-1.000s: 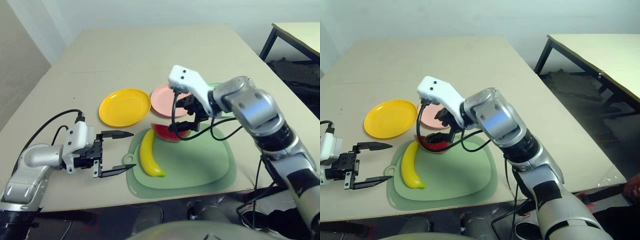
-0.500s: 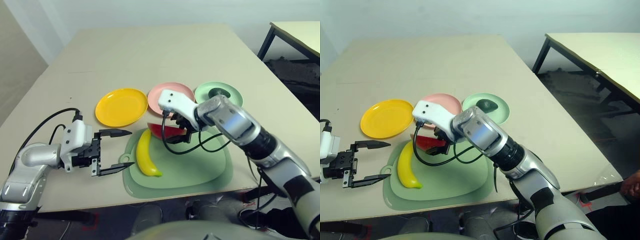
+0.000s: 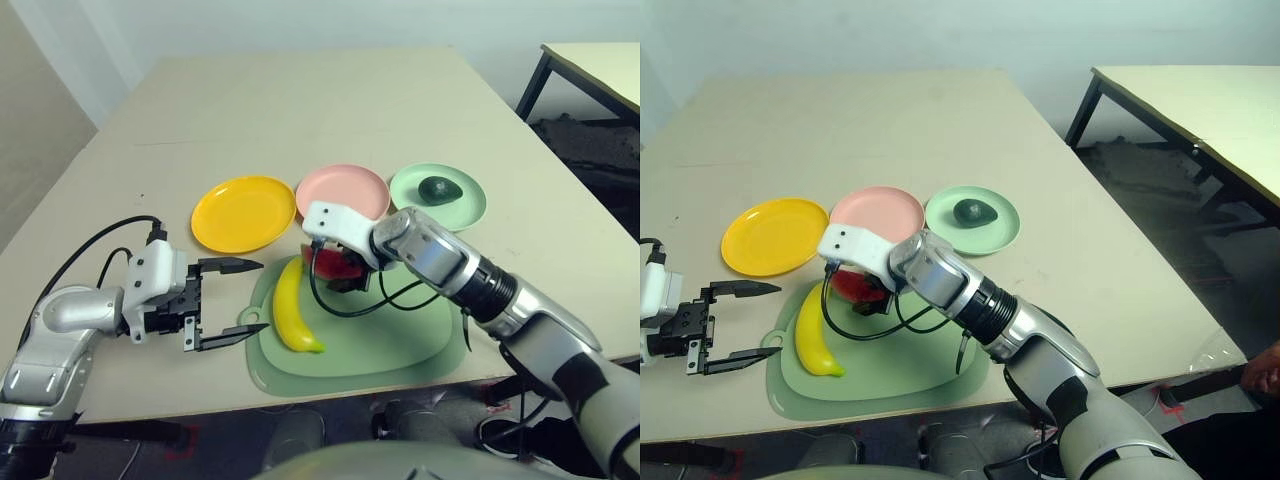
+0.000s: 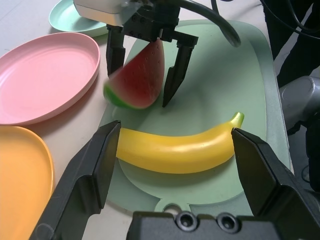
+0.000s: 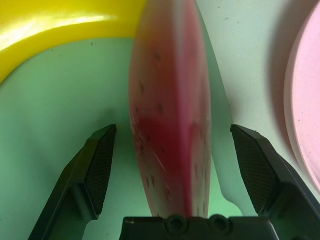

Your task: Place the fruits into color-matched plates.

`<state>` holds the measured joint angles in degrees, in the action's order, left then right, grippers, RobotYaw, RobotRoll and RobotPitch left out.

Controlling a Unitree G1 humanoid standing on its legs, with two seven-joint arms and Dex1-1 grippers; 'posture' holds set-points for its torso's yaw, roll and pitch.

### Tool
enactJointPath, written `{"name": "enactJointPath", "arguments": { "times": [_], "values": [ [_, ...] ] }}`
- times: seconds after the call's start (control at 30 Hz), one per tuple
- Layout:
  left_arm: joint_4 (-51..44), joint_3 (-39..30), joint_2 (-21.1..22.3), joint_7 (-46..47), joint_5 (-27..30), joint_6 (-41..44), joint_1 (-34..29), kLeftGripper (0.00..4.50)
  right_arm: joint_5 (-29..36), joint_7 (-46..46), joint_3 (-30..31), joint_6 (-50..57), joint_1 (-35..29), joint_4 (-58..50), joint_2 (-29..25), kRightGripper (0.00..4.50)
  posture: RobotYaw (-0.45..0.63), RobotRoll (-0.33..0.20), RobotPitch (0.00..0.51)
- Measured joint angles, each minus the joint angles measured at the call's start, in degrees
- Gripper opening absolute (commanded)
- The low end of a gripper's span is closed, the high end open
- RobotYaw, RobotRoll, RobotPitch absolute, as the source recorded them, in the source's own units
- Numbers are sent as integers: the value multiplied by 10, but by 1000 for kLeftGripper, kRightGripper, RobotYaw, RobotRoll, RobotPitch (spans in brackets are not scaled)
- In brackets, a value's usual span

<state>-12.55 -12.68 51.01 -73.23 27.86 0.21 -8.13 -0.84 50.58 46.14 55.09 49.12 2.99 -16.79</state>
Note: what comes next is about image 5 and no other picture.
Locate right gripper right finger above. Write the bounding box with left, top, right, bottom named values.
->
left=229, top=123, right=320, bottom=240

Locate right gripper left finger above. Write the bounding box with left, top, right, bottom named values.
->
left=27, top=124, right=117, bottom=240

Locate red watermelon slice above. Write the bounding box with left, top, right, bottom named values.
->
left=128, top=0, right=213, bottom=218

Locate yellow toy banana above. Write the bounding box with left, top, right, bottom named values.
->
left=0, top=0, right=148, bottom=85

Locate green silicone cutting mat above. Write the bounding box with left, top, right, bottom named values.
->
left=0, top=34, right=245, bottom=240

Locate pink plate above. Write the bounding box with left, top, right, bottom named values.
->
left=283, top=0, right=320, bottom=193

